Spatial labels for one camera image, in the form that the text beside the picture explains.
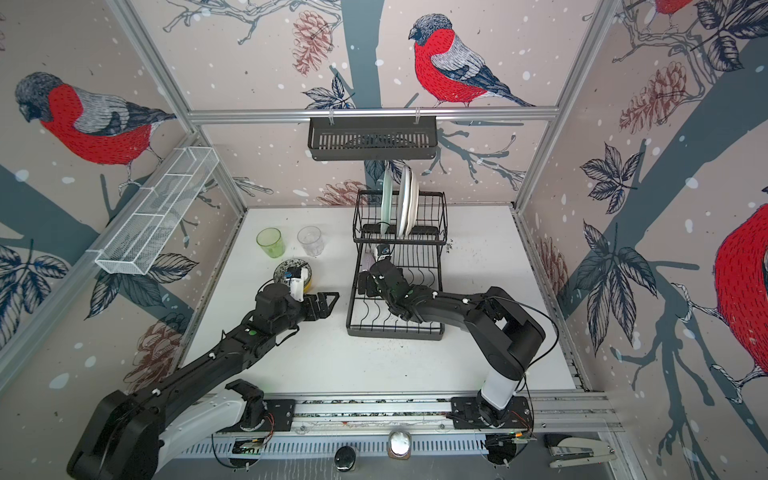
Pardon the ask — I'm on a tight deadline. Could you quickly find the clear glass cup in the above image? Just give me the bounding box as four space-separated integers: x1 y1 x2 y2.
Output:
297 225 325 258

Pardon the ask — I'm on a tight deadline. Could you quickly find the strawberry pattern plate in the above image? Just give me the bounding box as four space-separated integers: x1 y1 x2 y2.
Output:
397 166 413 238

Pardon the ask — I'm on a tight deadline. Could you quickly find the black two-tier dish rack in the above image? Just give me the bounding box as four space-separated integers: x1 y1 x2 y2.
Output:
346 190 448 341

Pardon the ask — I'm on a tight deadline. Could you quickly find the silver round button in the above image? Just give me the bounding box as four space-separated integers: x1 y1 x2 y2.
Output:
387 430 412 460

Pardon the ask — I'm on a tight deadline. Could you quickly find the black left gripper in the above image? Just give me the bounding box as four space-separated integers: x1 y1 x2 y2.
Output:
272 290 340 337

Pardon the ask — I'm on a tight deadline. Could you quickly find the black hanging wall basket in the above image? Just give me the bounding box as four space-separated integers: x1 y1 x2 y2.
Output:
307 116 438 161

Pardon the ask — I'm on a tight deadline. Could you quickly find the green floral plate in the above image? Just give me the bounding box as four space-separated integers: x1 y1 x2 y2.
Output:
379 170 393 235

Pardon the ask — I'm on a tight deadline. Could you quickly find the green glass cup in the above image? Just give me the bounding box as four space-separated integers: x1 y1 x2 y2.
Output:
256 227 285 259

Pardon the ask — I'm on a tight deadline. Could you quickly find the black round knob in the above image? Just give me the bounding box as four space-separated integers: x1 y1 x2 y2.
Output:
334 445 357 472

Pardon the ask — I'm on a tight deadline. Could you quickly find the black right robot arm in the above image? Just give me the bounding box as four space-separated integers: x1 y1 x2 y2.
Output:
358 258 546 424

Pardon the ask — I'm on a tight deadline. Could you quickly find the cream plate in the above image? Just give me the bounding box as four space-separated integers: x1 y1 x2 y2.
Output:
405 174 419 236

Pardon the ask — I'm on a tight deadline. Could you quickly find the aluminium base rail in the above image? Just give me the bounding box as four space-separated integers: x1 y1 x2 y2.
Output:
176 391 623 464

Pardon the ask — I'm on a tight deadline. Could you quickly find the white mesh wall shelf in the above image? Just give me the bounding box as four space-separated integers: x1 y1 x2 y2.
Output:
95 146 219 275

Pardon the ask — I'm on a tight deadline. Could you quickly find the grey stapler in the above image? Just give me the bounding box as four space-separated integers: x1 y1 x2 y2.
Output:
544 434 617 469

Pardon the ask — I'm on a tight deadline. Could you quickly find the pink patterned bowl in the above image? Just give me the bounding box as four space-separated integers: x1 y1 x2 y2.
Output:
272 258 312 291

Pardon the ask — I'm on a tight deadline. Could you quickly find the lilac ceramic bowl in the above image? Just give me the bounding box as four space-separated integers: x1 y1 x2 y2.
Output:
368 243 393 263

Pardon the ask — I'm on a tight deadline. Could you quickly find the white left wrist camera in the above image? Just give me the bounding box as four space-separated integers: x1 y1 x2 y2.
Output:
284 267 308 302

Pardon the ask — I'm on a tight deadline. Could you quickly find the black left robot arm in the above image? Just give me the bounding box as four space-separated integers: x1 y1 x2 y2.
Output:
66 284 339 479

